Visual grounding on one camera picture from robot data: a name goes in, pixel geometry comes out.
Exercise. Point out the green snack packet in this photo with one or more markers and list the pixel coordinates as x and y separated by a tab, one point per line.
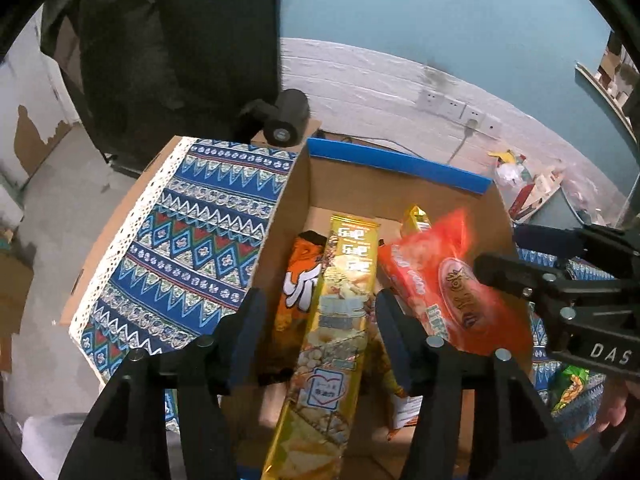
570	385

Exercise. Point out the white wall shelf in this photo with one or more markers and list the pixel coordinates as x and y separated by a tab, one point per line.
600	85

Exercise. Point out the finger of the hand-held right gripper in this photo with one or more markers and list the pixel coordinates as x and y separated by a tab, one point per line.
545	240
505	267

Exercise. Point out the black cloth cover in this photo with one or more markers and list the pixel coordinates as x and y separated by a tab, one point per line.
175	35

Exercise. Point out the blue patterned tablecloth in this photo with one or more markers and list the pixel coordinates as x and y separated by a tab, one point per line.
190	240

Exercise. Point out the large red snack packet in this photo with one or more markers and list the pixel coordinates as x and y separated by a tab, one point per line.
440	285

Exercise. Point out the brown cardboard box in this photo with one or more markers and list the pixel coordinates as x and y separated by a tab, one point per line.
609	60

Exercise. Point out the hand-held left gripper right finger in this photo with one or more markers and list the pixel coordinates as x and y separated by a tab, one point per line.
390	335

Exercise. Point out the flat cardboard piece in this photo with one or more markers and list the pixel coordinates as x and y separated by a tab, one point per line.
15	285

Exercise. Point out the yellow plastic scrap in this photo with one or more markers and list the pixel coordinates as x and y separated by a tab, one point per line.
500	156

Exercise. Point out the blue-sided cardboard box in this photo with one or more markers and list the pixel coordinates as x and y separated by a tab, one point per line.
350	195

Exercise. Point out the black security camera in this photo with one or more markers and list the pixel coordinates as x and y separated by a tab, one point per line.
285	115

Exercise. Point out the white wall socket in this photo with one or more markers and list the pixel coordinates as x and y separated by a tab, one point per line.
452	106
475	114
492	124
430	100

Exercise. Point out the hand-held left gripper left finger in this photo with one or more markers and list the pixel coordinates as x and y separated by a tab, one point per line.
252	330

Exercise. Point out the orange-red chips packet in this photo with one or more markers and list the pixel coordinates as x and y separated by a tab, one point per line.
402	405

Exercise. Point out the long gold snack packet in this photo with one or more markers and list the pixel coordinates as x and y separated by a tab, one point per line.
330	340
416	217

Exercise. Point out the orange snack packet white lettering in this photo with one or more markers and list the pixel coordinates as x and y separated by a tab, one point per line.
295	300

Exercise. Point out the person's right hand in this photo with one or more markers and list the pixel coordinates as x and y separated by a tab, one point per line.
612	405

